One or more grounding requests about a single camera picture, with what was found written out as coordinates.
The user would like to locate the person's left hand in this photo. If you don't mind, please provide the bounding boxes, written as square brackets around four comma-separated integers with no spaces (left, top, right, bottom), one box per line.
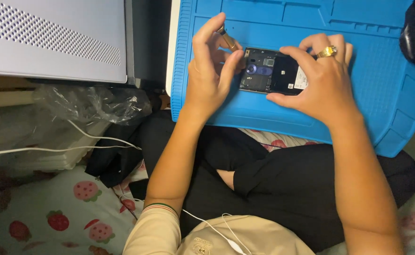
[184,12,246,117]

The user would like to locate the person's right hand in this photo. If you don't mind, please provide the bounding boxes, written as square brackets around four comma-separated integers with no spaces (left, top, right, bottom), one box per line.
[266,34,363,127]

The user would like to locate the gold screwdriver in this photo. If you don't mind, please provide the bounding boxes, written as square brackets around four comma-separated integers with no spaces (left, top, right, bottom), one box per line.
[217,25,241,52]

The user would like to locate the black smartphone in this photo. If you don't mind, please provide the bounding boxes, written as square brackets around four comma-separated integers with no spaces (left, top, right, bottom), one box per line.
[239,47,318,96]

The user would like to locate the blue silicone repair mat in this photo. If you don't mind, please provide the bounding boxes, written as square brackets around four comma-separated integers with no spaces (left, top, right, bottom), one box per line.
[170,0,415,158]

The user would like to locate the white board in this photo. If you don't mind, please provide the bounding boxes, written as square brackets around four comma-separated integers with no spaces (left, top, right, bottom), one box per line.
[166,0,182,96]

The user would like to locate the clear plastic bag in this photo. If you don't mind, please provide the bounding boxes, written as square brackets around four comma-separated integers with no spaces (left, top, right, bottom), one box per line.
[34,84,153,125]

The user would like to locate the black cloth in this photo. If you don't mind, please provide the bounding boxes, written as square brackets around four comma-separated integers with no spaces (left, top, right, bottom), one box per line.
[84,110,165,188]

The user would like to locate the black trousers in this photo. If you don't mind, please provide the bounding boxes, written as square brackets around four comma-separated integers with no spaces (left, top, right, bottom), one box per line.
[138,110,415,254]

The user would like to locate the silver perforated computer case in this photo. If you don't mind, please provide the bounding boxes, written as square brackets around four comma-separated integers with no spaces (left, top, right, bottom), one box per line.
[0,0,128,84]

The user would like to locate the white plastic-wrapped stack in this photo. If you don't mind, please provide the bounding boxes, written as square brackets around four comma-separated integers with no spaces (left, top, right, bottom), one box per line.
[0,103,112,172]

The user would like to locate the strawberry print bedsheet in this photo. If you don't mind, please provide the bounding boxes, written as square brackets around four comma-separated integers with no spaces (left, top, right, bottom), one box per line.
[0,127,415,255]

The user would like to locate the beige wooden shelf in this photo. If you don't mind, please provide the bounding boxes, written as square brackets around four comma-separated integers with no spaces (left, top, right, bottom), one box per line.
[0,75,45,108]

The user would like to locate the gold finger ring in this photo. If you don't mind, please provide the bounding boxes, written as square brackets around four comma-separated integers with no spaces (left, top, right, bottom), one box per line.
[316,45,338,59]

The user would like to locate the white earphone cable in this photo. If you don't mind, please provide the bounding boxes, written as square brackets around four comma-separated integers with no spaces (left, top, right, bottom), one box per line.
[182,209,252,255]

